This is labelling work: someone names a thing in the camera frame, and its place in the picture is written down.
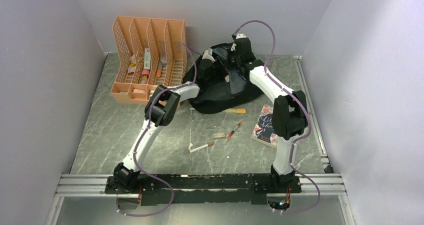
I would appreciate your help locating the pink crayon tube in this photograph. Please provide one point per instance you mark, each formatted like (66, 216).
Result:
(144, 76)

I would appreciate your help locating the red white staples box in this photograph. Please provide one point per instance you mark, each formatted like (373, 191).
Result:
(131, 68)

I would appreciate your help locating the white brown pen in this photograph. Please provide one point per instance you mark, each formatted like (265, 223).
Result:
(192, 150)

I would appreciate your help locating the orange marker pen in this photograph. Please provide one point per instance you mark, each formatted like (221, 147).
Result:
(161, 64)

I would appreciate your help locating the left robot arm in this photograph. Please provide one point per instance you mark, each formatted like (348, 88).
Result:
(159, 112)

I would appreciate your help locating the red pen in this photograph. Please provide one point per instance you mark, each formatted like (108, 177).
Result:
(233, 130)

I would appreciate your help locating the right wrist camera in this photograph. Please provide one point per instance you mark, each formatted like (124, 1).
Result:
(238, 36)

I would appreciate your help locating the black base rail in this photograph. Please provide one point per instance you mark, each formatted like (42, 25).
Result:
(204, 188)

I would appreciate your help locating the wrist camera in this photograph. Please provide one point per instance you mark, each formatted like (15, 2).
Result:
(238, 36)
(208, 55)

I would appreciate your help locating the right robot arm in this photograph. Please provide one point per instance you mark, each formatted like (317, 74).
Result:
(290, 120)

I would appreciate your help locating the peach plastic desk organizer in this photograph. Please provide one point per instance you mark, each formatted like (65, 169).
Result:
(151, 52)

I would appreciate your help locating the yellow highlighter pen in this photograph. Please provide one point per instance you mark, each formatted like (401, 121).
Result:
(236, 110)

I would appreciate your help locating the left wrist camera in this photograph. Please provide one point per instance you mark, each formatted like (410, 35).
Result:
(208, 55)

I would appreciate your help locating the black student backpack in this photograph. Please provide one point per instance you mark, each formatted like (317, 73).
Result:
(222, 85)

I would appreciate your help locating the teal stationery box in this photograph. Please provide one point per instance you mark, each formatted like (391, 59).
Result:
(147, 62)

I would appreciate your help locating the aluminium frame rail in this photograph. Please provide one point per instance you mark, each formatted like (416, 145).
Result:
(103, 185)

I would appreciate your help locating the small brown eraser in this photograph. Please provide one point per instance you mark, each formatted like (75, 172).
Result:
(219, 135)

